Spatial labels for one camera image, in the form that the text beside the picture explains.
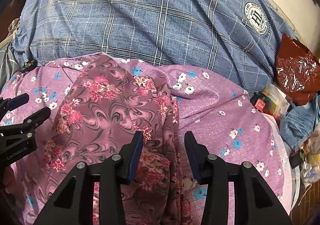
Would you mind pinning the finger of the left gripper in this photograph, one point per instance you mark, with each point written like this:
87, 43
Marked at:
29, 125
10, 104

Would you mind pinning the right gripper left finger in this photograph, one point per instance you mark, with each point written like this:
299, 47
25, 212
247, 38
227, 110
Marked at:
72, 201

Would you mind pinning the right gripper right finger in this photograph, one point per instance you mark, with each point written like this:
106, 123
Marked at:
255, 202

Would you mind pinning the maroon floral garment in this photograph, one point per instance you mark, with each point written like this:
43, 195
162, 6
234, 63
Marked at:
105, 107

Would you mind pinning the small black object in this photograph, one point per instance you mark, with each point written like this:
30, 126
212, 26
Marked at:
29, 66

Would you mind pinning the clear plastic bag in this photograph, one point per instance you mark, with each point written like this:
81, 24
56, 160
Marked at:
310, 168

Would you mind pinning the grey patterned small cloth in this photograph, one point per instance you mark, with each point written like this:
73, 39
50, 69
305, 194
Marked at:
13, 27

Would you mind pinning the blue denim garment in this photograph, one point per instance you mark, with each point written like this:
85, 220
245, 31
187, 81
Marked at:
298, 124

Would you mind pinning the purple floral bed sheet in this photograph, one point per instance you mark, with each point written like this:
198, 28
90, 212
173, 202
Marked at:
217, 111

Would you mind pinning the red plastic bag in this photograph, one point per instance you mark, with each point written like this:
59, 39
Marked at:
297, 71

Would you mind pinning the blue plaid quilt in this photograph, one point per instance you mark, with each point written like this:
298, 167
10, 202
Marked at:
237, 39

